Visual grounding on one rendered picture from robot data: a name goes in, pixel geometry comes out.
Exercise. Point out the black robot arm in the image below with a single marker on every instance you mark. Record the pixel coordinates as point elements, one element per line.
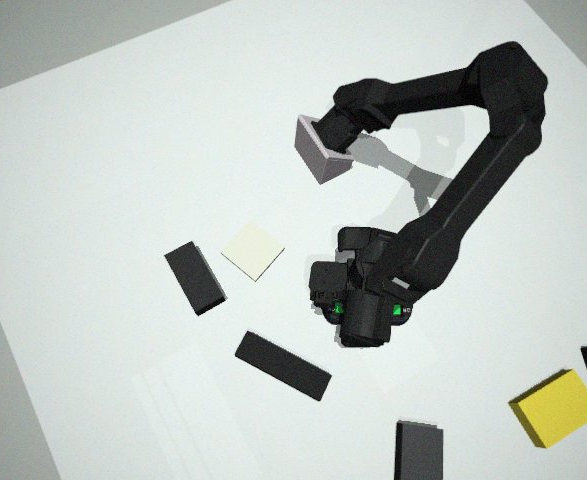
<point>507,82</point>

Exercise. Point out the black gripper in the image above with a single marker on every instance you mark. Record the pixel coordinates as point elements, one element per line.
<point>352,239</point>

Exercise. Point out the yellow rectangular block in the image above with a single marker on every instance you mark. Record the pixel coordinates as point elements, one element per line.
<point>552,409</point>

